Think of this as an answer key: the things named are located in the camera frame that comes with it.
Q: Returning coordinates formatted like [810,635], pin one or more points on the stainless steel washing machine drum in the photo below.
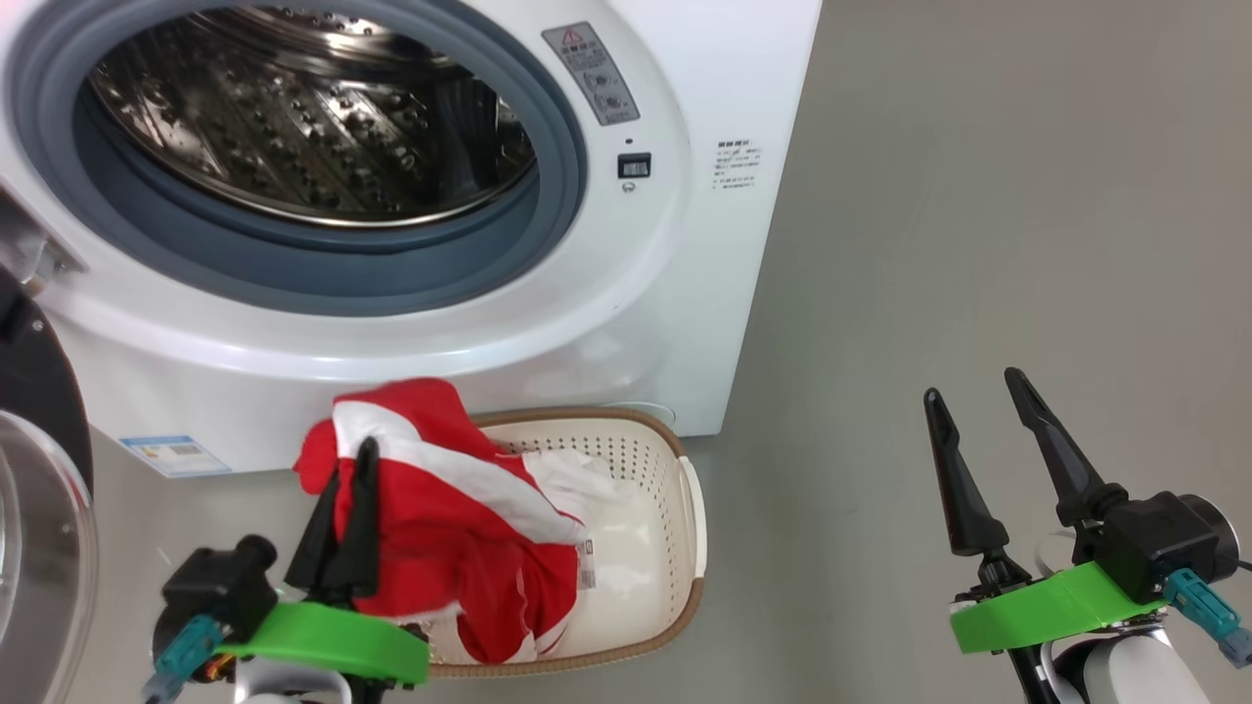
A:
[293,127]

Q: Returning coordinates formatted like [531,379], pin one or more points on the grey warning label sticker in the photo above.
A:
[592,73]

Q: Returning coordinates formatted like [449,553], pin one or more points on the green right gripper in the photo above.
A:
[1056,606]

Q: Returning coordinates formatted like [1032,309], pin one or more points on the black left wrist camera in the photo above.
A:
[220,587]

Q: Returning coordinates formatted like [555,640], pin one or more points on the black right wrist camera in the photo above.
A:
[1154,538]

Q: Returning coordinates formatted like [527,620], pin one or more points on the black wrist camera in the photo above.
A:
[220,587]
[1154,538]

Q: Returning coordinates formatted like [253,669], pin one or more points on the red and white garment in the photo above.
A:
[440,528]

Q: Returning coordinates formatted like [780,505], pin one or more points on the round white filter cover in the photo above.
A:
[650,411]

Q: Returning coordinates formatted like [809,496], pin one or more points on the white front-load washing machine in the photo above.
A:
[685,293]

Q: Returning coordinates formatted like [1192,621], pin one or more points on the black round glass washer door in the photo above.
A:
[39,391]

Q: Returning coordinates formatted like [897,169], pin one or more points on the blue energy label sticker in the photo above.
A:
[176,456]

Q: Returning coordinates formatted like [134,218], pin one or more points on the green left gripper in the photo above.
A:
[333,640]

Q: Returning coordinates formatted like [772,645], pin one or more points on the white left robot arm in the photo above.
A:
[284,689]

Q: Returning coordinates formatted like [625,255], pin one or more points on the cream basket with brown rim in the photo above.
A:
[665,508]

